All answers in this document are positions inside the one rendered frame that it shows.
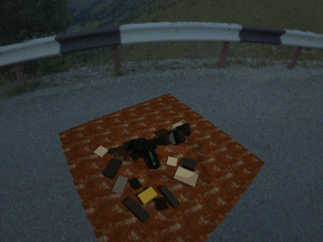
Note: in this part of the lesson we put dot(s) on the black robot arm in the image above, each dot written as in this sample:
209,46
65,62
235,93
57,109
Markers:
137,145

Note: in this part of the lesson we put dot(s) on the dark grey controller unit with green rocker switches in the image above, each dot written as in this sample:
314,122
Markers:
153,159

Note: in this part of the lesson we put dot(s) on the yellow box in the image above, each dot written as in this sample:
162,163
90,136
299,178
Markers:
147,195

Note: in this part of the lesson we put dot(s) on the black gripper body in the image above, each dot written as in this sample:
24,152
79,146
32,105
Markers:
134,155

